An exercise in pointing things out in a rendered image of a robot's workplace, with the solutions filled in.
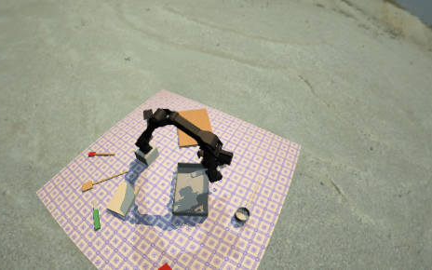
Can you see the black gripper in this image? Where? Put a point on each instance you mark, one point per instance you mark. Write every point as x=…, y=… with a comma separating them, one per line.
x=214, y=175

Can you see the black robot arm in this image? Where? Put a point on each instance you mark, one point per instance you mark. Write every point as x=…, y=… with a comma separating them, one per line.
x=206, y=140

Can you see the brown wooden board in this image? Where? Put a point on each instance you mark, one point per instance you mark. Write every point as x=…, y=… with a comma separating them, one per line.
x=198, y=117

